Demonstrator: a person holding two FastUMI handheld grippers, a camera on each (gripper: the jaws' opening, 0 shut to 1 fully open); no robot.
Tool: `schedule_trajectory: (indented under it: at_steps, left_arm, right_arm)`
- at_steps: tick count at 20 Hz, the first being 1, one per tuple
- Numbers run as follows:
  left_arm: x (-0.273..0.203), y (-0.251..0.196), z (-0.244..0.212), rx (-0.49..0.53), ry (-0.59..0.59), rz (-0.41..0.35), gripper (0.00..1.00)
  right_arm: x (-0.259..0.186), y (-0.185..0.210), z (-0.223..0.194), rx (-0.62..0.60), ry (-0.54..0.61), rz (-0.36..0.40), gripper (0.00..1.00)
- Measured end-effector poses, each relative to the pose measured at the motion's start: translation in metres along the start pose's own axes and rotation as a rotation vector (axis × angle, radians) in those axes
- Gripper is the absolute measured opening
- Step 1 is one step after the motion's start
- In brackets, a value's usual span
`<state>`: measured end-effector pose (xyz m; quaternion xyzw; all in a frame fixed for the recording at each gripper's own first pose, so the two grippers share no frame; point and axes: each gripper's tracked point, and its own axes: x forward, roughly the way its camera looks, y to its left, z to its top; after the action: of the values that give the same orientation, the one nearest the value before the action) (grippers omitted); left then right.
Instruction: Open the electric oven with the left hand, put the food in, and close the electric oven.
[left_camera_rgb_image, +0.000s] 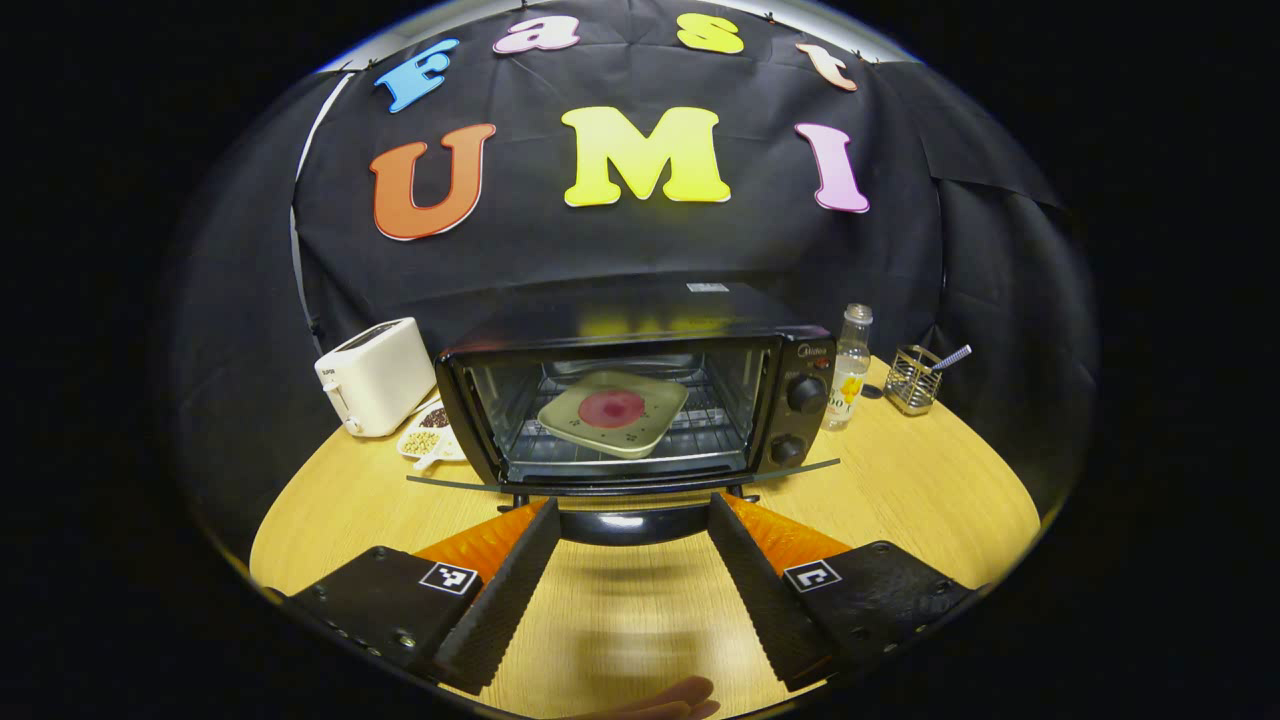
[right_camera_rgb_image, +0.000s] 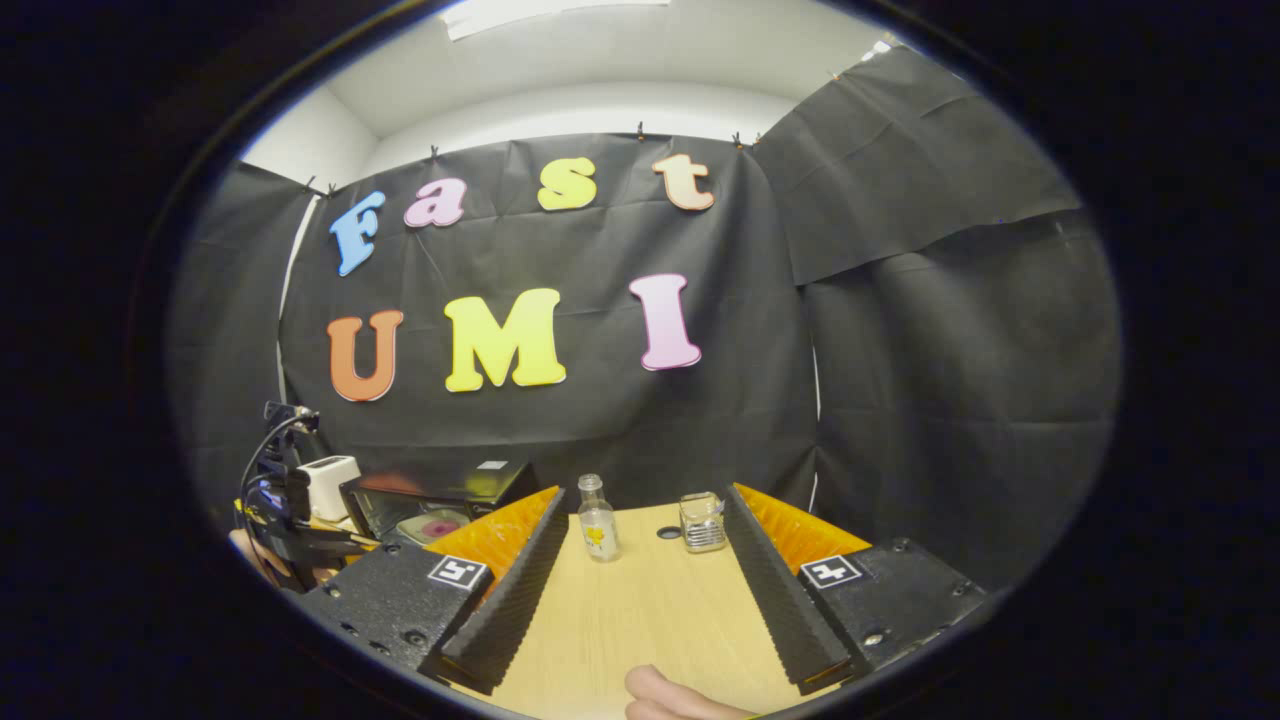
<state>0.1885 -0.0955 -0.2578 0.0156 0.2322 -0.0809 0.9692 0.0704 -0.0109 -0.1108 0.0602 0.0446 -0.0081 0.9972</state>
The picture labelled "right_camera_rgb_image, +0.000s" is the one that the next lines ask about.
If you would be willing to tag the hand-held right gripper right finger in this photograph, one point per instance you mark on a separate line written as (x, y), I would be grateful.
(780, 600)

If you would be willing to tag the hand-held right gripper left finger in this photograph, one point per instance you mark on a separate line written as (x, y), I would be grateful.
(520, 600)

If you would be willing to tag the pink food slice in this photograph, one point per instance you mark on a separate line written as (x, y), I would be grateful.
(440, 527)

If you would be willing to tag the black electric oven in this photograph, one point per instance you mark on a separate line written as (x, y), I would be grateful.
(470, 485)

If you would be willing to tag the white food tray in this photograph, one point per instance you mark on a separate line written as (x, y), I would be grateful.
(410, 530)

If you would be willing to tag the white toaster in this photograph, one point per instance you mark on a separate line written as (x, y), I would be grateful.
(330, 485)

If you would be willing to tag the clear bottle with yellow label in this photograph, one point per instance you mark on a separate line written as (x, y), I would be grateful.
(598, 530)

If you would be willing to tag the large ceiling light panel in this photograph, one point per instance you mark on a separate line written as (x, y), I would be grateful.
(550, 12)

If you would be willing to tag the small ceiling light panel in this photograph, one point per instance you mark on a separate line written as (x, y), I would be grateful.
(877, 47)

